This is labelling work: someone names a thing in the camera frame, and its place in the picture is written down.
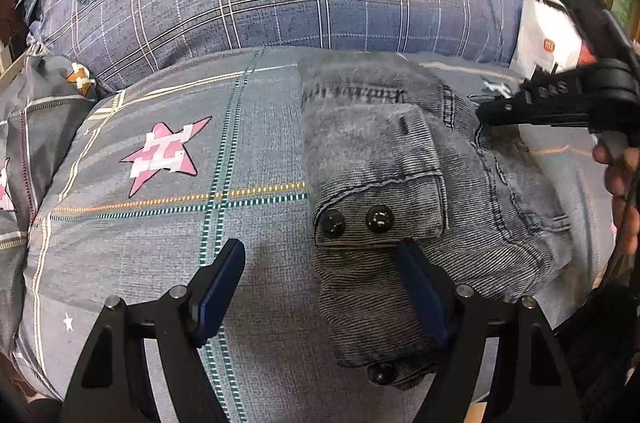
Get grey denim pants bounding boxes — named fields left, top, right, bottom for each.
left=297, top=50, right=573, bottom=391

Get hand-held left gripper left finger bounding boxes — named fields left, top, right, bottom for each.
left=59, top=238, right=247, bottom=423

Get grey plaid star blanket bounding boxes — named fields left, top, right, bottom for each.
left=0, top=47, right=640, bottom=423

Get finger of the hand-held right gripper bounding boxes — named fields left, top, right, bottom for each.
left=477, top=94, right=596, bottom=128

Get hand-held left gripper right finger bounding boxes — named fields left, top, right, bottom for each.
left=397, top=240, right=585, bottom=423

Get white paper bag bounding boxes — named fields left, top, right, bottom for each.
left=511, top=0, right=597, bottom=77

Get person's right hand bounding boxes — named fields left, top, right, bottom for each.
left=592, top=142, right=640, bottom=265

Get grey plaid cushion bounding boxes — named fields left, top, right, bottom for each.
left=0, top=53, right=118, bottom=254

